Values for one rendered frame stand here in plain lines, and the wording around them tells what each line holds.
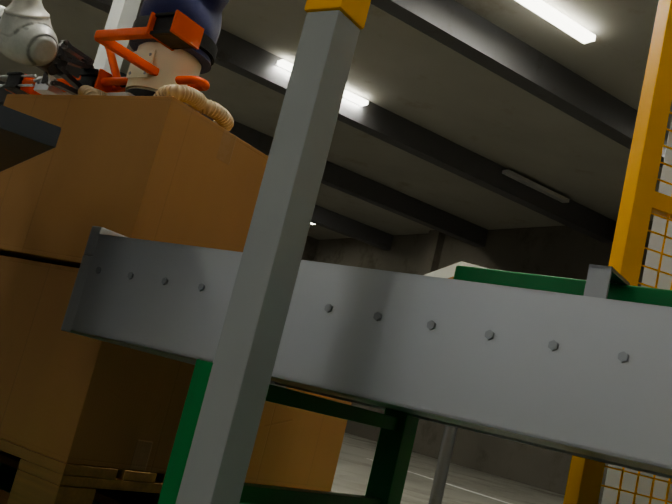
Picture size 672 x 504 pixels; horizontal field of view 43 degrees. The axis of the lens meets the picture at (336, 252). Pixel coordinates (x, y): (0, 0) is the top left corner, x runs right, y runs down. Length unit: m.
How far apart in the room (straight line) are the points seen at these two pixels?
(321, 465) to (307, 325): 1.26
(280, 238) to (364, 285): 0.18
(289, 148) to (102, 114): 0.93
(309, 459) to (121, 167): 1.02
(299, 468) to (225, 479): 1.31
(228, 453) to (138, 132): 0.99
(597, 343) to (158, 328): 0.77
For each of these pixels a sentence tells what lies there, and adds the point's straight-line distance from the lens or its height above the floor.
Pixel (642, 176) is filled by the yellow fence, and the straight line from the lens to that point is 2.01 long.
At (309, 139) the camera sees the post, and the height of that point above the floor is 0.73.
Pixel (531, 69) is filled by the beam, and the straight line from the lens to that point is 8.24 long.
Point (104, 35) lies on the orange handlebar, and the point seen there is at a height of 1.08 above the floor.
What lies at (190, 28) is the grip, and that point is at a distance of 1.94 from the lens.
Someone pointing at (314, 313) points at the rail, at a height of 0.51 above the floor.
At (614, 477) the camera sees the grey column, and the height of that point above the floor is 0.38.
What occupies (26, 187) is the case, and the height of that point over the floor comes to 0.71.
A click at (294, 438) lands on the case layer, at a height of 0.28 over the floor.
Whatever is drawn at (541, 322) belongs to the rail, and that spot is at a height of 0.55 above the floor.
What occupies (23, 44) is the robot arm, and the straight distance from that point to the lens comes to 2.15.
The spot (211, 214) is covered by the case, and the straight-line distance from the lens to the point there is 2.06.
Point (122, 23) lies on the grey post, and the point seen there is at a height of 2.40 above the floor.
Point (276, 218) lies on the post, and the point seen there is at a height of 0.61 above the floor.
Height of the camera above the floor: 0.38
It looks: 10 degrees up
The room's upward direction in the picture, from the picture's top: 14 degrees clockwise
